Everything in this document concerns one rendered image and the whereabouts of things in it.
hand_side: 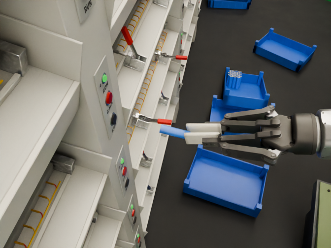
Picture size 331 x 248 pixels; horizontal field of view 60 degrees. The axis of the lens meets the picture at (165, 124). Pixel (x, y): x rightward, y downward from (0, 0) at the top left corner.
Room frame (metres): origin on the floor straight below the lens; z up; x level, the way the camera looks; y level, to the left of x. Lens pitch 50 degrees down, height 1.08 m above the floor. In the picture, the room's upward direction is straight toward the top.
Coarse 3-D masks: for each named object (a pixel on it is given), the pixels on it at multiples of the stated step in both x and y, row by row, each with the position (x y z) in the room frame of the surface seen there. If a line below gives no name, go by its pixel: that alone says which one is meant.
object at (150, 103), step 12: (168, 24) 0.92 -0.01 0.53; (180, 24) 0.91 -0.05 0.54; (168, 36) 0.87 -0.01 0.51; (168, 48) 0.81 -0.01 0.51; (168, 60) 0.75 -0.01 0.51; (156, 72) 0.68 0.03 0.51; (156, 84) 0.63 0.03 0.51; (144, 96) 0.57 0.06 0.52; (156, 96) 0.58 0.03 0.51; (144, 108) 0.53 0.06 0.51; (132, 120) 0.48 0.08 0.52; (144, 132) 0.45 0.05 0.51; (132, 144) 0.41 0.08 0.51; (144, 144) 0.42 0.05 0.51; (132, 156) 0.38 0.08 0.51; (132, 168) 0.32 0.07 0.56
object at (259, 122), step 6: (222, 120) 0.37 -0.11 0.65; (228, 120) 0.37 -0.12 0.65; (258, 120) 0.36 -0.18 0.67; (264, 120) 0.35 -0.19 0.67; (270, 120) 0.35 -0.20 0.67; (276, 120) 0.35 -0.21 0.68; (228, 126) 0.37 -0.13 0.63; (234, 126) 0.36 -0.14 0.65; (240, 126) 0.35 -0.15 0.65; (246, 126) 0.35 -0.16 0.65; (252, 126) 0.35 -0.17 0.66; (258, 126) 0.35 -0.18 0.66; (276, 126) 0.34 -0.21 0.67; (222, 132) 0.36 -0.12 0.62; (234, 132) 0.36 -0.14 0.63; (240, 132) 0.35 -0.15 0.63; (246, 132) 0.35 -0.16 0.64; (252, 132) 0.35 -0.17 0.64
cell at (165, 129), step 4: (160, 128) 0.37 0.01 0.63; (164, 128) 0.37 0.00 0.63; (168, 128) 0.37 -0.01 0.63; (172, 128) 0.37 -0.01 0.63; (176, 128) 0.37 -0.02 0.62; (160, 132) 0.37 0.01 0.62; (164, 132) 0.36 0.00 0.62; (168, 132) 0.36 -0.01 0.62; (172, 132) 0.36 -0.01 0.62; (176, 132) 0.36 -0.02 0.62; (180, 132) 0.36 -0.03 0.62; (184, 132) 0.36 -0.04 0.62; (188, 132) 0.36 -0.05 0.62; (176, 136) 0.36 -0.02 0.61; (180, 136) 0.36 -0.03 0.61
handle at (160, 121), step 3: (144, 117) 0.47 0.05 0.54; (144, 120) 0.47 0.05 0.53; (147, 120) 0.47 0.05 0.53; (150, 120) 0.47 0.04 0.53; (153, 120) 0.47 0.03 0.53; (156, 120) 0.47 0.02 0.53; (159, 120) 0.47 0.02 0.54; (162, 120) 0.47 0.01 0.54; (165, 120) 0.47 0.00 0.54; (168, 120) 0.47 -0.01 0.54; (171, 120) 0.47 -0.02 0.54; (159, 123) 0.46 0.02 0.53; (162, 123) 0.46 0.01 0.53; (165, 123) 0.46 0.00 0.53; (168, 123) 0.46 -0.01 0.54
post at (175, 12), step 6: (174, 0) 0.92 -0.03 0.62; (180, 0) 0.91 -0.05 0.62; (174, 6) 0.92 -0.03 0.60; (180, 6) 0.92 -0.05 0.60; (174, 12) 0.92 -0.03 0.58; (180, 12) 0.93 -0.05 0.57; (180, 18) 0.93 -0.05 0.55; (180, 30) 0.95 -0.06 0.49; (174, 48) 0.92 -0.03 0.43; (174, 54) 0.91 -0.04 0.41; (174, 60) 0.91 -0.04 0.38; (180, 60) 0.99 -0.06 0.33; (180, 66) 1.00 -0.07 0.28; (174, 84) 0.91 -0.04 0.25; (174, 90) 0.91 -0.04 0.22; (174, 114) 0.91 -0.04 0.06; (174, 120) 0.91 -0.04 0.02
